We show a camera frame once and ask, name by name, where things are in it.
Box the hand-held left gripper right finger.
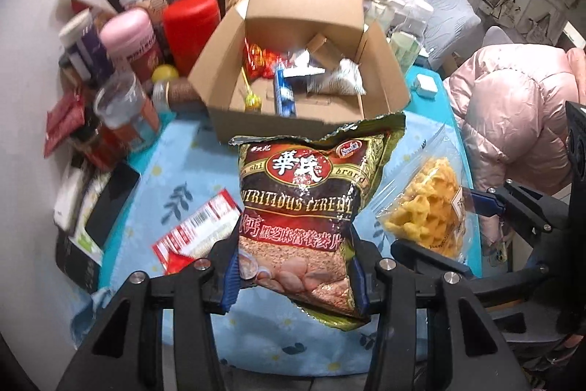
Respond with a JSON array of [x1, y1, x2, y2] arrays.
[[350, 237, 526, 391]]

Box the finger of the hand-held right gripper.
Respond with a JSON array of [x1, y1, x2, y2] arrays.
[[461, 179, 574, 246], [391, 237, 551, 296]]

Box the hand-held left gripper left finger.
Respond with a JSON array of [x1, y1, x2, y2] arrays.
[[57, 236, 242, 391]]

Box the clear bag of yellow noodle snacks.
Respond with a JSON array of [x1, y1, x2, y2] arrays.
[[366, 122, 475, 262]]

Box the dark red cereal bag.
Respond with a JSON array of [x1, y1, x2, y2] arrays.
[[227, 111, 408, 332]]

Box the green lollipop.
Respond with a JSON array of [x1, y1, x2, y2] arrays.
[[240, 68, 263, 113]]

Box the red gold candy packet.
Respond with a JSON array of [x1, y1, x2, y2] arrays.
[[263, 51, 287, 79], [244, 42, 267, 81]]

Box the silver foil packet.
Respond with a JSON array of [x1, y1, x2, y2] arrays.
[[281, 47, 329, 79]]

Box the red white barcode packet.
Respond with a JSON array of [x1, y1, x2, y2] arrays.
[[151, 193, 244, 278]]

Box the pink puffer jacket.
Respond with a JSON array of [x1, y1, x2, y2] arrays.
[[443, 44, 586, 196]]

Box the blue floral tablecloth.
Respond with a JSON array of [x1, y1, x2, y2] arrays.
[[71, 73, 482, 367]]

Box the white power adapter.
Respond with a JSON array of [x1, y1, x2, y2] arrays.
[[413, 74, 439, 99]]

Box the black flat box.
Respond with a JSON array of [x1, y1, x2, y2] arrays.
[[84, 161, 141, 246]]

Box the black box green label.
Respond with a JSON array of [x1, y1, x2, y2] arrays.
[[54, 230, 102, 294]]

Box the pale green pack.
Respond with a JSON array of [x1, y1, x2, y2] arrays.
[[390, 30, 423, 77]]

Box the white flat box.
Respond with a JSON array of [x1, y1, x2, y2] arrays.
[[53, 163, 93, 232]]

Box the grey quilt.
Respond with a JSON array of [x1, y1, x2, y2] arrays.
[[411, 0, 482, 67]]

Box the white patterned bag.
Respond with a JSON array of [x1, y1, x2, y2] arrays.
[[315, 58, 368, 97]]

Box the dark jar with black lid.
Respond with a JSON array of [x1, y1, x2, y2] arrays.
[[68, 122, 120, 170]]

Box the lying jar with brown filling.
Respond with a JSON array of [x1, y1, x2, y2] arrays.
[[152, 78, 205, 111]]

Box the blue white tube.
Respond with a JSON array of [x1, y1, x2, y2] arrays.
[[273, 67, 298, 118]]

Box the clear plastic jar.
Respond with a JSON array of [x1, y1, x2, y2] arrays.
[[93, 71, 162, 150]]

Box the yellow round fruit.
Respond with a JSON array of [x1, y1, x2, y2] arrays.
[[150, 64, 180, 85]]

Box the white plastic bags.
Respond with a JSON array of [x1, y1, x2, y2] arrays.
[[365, 0, 434, 35]]

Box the dark red packets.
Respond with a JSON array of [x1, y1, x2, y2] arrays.
[[43, 90, 86, 159]]

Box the red canister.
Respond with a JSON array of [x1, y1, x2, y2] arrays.
[[162, 0, 223, 77]]

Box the pink lid jar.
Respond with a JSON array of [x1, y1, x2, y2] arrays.
[[99, 7, 162, 83]]

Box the white cap purple bottle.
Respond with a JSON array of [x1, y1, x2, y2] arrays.
[[59, 10, 114, 81]]

